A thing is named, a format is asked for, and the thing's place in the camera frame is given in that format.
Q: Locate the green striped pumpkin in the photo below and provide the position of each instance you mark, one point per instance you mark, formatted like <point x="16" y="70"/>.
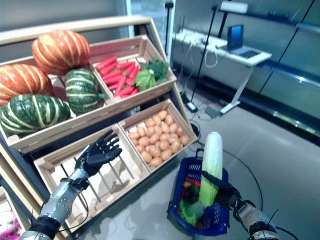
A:
<point x="81" y="91"/>
<point x="32" y="115"/>

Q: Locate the light wooden crate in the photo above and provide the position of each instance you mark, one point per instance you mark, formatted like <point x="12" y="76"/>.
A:
<point x="75" y="150"/>
<point x="147" y="116"/>
<point x="62" y="131"/>
<point x="150" y="94"/>

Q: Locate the brown potato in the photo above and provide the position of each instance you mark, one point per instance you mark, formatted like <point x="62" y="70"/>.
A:
<point x="146" y="156"/>
<point x="169" y="119"/>
<point x="166" y="154"/>
<point x="156" y="162"/>
<point x="162" y="114"/>

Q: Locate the dark green leafy vegetable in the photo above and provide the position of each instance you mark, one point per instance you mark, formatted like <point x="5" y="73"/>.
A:
<point x="158" y="68"/>

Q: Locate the white long box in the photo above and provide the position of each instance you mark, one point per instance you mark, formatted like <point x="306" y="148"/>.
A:
<point x="233" y="7"/>

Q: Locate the black power adapter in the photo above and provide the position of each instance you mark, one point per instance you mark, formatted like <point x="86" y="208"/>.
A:
<point x="192" y="106"/>

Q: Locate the grey floor box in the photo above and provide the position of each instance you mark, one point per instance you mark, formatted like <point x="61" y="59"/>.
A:
<point x="212" y="111"/>

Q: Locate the five-finger robot left hand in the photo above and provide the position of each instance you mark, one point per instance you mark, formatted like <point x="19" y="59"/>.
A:
<point x="97" y="155"/>

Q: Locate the long napa cabbage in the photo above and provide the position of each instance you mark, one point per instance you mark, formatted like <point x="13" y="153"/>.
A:
<point x="212" y="155"/>
<point x="192" y="212"/>

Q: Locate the white desk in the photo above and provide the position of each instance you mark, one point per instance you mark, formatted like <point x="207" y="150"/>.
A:
<point x="257" y="60"/>

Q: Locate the black round floor object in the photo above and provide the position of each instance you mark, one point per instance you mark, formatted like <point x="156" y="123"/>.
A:
<point x="196" y="128"/>

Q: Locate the orange striped pumpkin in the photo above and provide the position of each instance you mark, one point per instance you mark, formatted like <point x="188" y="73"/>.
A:
<point x="61" y="51"/>
<point x="22" y="81"/>

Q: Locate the five-finger robot right hand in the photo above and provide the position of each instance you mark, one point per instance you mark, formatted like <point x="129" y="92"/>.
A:
<point x="228" y="195"/>

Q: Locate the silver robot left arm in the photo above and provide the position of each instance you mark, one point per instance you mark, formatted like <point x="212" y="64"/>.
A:
<point x="60" y="200"/>

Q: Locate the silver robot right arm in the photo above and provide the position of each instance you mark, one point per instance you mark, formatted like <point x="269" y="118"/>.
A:
<point x="252" y="217"/>

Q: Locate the red chili pepper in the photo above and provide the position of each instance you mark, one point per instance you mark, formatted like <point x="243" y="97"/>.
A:
<point x="193" y="182"/>

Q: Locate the wooden produce display stand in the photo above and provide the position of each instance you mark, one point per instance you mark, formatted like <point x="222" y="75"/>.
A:
<point x="75" y="27"/>

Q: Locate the black stand pole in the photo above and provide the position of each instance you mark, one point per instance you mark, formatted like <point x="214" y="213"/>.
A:
<point x="169" y="4"/>
<point x="205" y="50"/>

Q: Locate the blue plastic shopping basket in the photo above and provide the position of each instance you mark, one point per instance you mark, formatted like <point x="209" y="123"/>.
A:
<point x="215" y="222"/>

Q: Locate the open laptop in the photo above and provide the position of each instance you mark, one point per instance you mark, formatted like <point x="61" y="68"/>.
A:
<point x="235" y="36"/>

